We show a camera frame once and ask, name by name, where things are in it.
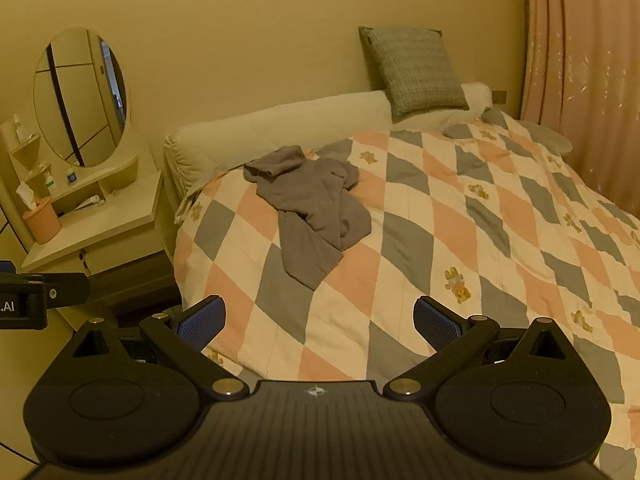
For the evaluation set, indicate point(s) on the checkered quilt with bear print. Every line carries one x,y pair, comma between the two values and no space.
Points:
450,210

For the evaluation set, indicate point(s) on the pink curtain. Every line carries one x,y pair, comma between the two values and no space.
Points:
585,60

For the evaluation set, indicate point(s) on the wall socket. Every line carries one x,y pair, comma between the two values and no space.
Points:
500,96

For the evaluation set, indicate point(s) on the cream dressing table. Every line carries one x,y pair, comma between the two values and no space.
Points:
115,210

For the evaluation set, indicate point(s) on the grey-green woven cushion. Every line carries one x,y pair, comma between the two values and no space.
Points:
417,70

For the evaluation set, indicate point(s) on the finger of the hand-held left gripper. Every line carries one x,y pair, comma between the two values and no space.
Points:
67,289

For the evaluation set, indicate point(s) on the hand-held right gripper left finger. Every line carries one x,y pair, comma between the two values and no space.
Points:
205,322

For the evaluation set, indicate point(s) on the small blue-label jar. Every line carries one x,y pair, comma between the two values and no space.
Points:
72,178

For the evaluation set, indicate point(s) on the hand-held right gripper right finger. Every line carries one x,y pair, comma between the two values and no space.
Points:
436,324

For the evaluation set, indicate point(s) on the grey pants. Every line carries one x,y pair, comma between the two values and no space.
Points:
310,210

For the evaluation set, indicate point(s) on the pink tissue holder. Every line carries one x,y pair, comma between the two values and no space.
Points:
44,222

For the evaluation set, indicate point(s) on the white long pillow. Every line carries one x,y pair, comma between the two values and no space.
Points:
280,120

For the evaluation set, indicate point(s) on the white tube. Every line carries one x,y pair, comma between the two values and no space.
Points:
91,203

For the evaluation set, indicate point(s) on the oval mirror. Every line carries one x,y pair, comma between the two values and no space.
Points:
80,100

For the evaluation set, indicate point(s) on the white tissue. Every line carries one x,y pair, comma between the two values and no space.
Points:
26,195

